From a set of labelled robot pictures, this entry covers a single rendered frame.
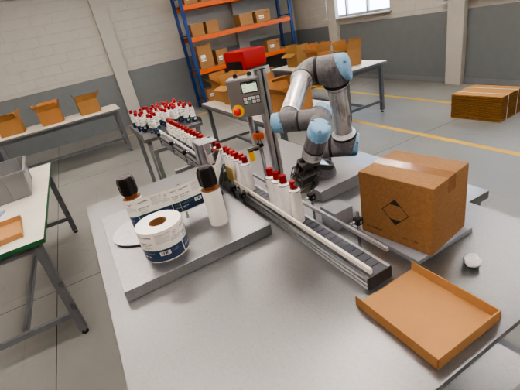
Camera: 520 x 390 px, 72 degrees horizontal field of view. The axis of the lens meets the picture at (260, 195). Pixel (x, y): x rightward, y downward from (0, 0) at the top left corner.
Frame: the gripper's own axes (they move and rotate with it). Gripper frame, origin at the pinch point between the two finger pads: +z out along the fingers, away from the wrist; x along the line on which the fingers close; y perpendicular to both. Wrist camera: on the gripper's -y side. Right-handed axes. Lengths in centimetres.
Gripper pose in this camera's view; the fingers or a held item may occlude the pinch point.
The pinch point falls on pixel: (306, 189)
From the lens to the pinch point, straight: 146.5
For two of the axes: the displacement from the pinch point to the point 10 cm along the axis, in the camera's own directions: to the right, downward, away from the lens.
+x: 5.2, 7.1, -4.8
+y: -8.5, 3.8, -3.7
